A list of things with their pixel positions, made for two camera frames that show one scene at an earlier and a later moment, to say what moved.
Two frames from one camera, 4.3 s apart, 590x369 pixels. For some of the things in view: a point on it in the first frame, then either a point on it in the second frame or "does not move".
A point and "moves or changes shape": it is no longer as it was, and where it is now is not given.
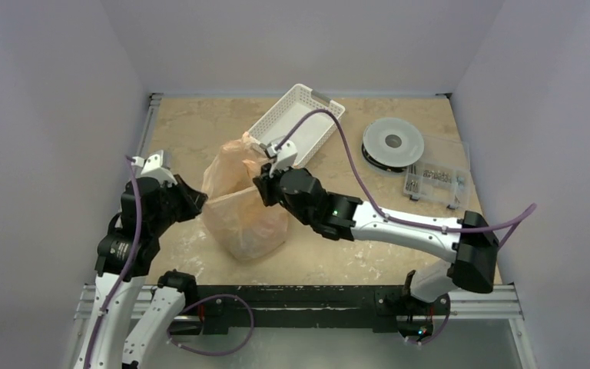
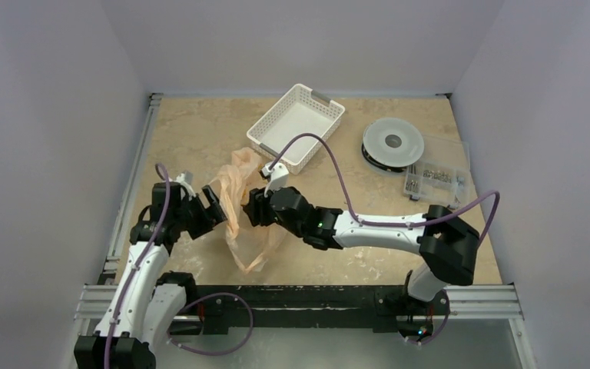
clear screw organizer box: [442, 174] does not move
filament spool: [392, 144] does not move
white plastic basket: [307, 137] does not move
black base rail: [378, 307] does not move
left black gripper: [193, 200] to [209, 217]
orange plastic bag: [234, 215] moves or changes shape
